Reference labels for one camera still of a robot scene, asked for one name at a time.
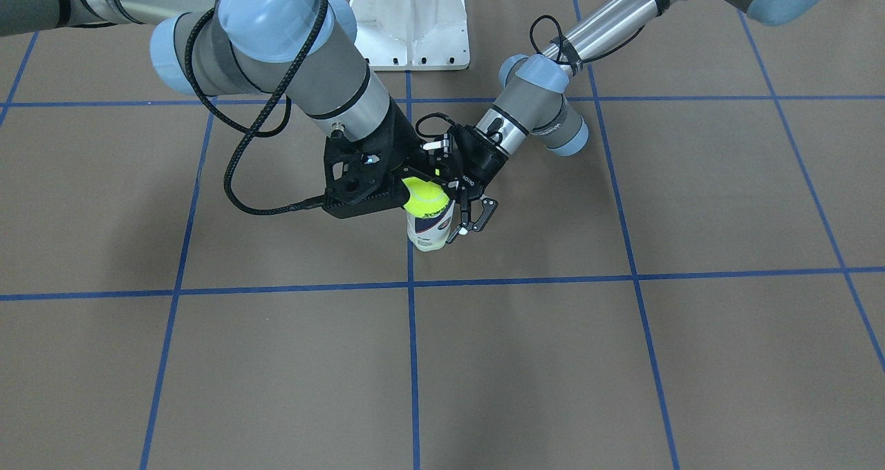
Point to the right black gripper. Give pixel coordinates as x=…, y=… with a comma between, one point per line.
x=399, y=137

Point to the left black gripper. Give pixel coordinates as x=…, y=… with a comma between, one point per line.
x=479, y=157

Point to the yellow tennis ball Wilson logo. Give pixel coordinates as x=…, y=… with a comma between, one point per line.
x=426, y=199

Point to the white blue tennis ball can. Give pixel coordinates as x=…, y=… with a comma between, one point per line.
x=429, y=233

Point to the right grey silver robot arm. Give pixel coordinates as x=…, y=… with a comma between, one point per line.
x=300, y=51

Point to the left grey silver robot arm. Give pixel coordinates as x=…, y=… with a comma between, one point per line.
x=532, y=101

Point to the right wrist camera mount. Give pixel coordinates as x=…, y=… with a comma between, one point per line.
x=360, y=176

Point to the white camera mast base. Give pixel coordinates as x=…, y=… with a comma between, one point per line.
x=413, y=35

